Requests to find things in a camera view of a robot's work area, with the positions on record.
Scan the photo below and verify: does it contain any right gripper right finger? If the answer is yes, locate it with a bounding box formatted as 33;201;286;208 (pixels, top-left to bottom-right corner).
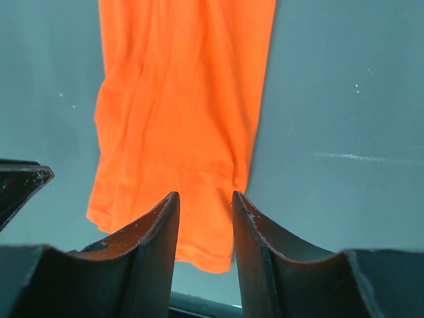
233;191;423;317

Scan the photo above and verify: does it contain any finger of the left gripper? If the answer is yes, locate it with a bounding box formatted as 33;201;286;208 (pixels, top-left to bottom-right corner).
1;159;54;231

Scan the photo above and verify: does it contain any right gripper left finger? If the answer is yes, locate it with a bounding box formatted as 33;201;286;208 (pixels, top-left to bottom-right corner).
1;192;180;317

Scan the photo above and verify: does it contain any orange t shirt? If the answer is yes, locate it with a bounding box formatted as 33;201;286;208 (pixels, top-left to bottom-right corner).
87;1;276;274

